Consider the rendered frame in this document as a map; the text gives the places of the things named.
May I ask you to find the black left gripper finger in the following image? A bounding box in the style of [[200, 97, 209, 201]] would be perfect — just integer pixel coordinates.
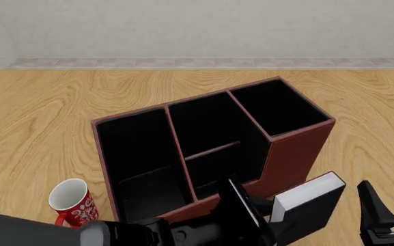
[[264, 220, 285, 246], [246, 195, 275, 210]]

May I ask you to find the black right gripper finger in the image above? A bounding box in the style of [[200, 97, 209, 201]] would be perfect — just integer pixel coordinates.
[[356, 180, 394, 232]]

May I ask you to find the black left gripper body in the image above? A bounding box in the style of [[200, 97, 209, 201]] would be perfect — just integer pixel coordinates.
[[210, 178, 277, 246]]

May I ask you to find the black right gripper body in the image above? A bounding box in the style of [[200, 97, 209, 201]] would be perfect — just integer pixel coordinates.
[[363, 224, 394, 246]]

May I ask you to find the black book with white pages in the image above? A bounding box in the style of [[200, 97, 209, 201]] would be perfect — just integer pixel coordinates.
[[270, 171, 347, 246]]

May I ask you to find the red-brown desk caddy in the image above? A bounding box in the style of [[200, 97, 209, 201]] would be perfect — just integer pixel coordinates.
[[90, 76, 337, 223]]

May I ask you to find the red mug with white print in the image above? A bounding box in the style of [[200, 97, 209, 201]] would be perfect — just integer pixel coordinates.
[[48, 178, 99, 230]]

